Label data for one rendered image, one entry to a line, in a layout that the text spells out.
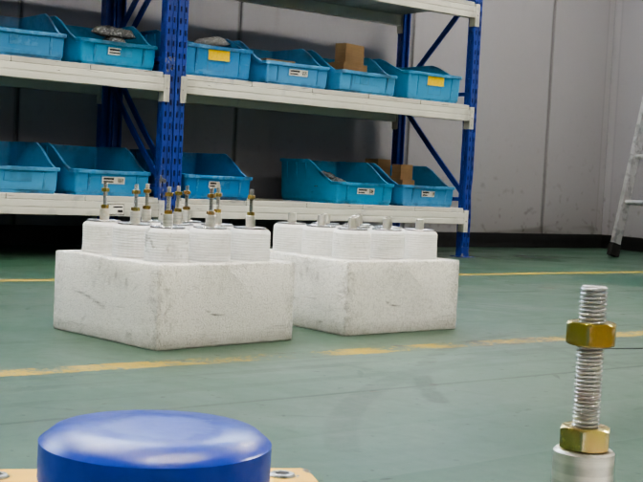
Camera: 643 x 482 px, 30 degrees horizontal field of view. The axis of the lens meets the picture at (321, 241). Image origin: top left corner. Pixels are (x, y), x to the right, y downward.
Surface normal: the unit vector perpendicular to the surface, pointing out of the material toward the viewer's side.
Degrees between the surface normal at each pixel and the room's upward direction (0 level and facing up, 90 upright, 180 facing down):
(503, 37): 90
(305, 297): 90
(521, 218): 90
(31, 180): 95
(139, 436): 0
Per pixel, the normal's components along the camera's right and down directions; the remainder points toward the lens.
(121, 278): -0.71, 0.00
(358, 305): 0.65, 0.07
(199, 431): 0.05, -1.00
